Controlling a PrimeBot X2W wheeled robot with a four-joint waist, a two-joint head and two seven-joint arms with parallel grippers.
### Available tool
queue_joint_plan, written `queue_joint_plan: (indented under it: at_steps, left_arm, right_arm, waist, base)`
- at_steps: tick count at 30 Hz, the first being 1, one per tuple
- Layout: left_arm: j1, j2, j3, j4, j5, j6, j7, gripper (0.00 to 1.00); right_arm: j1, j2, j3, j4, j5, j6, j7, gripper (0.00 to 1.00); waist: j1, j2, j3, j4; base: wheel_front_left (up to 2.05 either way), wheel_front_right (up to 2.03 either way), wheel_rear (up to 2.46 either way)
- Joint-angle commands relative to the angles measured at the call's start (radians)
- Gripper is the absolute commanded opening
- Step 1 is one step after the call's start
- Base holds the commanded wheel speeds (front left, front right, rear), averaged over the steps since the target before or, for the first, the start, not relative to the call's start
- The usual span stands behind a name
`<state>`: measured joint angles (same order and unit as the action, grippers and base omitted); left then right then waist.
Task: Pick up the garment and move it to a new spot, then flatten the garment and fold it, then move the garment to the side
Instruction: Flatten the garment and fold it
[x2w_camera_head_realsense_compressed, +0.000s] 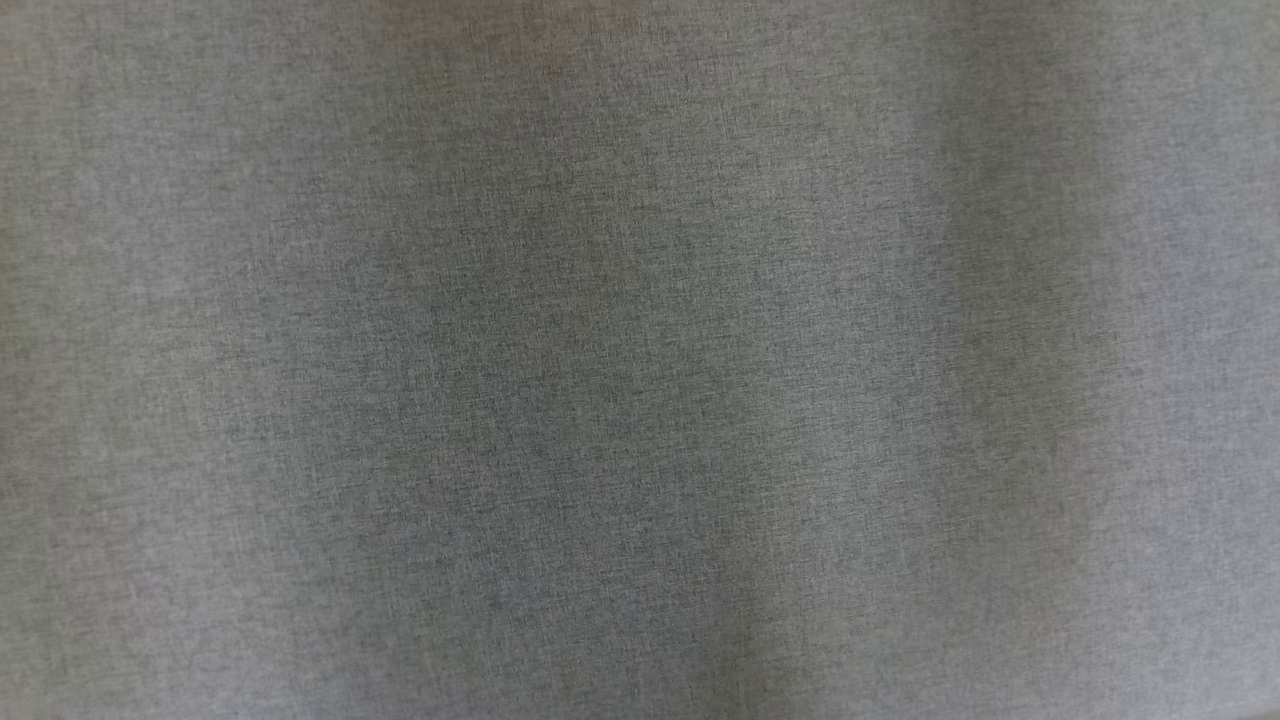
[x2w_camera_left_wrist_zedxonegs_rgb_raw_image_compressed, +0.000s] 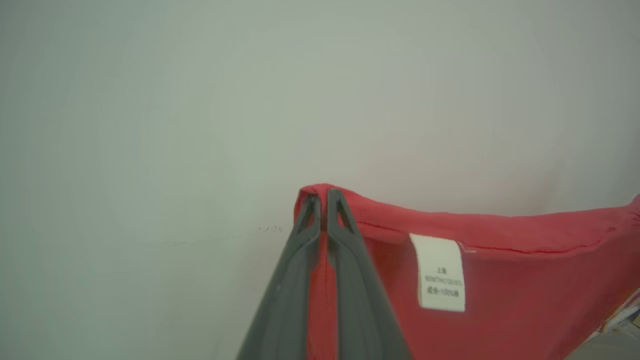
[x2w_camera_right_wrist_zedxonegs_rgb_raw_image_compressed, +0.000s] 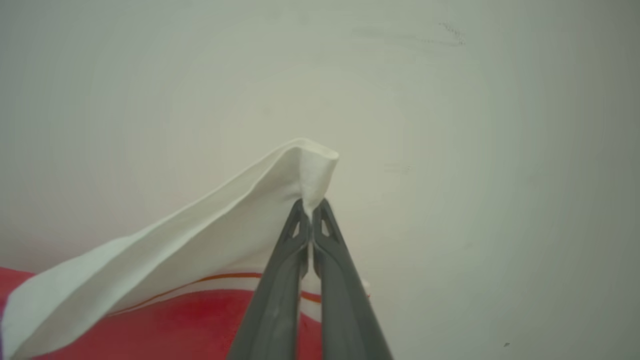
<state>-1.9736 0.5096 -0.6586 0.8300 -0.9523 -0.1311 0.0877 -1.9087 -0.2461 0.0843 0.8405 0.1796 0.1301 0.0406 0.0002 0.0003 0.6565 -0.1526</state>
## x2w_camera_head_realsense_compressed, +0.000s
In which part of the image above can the grey fabric sofa cushion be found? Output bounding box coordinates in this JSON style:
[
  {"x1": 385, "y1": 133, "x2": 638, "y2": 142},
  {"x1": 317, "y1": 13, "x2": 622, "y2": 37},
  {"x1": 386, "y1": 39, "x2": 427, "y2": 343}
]
[{"x1": 0, "y1": 0, "x2": 1280, "y2": 720}]

